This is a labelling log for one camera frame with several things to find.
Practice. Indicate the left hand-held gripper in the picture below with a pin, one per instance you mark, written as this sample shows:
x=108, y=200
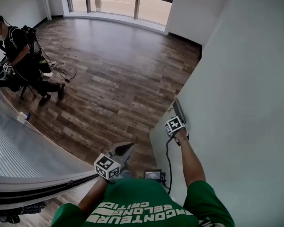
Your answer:
x=106, y=165

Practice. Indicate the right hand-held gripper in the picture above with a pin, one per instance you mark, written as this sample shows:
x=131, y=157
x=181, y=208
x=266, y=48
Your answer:
x=175, y=126

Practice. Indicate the person's left forearm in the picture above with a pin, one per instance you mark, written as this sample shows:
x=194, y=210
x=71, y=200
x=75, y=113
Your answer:
x=92, y=195

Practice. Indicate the person's right forearm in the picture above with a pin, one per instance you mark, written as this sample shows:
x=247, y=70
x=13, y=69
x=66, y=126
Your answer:
x=191, y=159

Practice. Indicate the small black screen device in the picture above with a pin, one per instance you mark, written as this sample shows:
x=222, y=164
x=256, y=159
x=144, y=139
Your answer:
x=152, y=174

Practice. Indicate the person's green printed t-shirt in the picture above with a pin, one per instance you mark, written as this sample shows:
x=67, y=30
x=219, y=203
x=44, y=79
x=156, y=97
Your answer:
x=137, y=193

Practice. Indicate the small white blue object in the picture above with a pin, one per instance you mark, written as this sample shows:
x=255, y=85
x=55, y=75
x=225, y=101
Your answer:
x=23, y=117

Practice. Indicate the white extension lead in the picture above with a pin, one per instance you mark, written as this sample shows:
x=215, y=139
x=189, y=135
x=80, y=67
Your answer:
x=48, y=74

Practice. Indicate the glass partition with blinds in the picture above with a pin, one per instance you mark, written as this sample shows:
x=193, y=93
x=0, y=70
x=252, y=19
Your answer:
x=14, y=150

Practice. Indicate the curved black framed window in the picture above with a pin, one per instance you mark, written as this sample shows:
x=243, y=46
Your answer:
x=120, y=3

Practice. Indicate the black office chair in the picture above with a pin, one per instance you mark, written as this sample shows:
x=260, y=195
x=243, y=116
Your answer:
x=0, y=81

